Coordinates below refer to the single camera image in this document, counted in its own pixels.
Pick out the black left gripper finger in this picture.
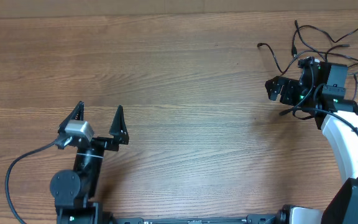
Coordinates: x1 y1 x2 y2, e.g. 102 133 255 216
58 101 85 134
109 105 129 145

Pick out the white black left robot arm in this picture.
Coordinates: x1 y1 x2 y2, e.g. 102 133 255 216
50 101 129 224

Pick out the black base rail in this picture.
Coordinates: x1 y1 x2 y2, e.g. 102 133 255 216
104 205 323 224

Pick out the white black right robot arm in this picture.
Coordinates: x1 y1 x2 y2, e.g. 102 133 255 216
261 57 358 224

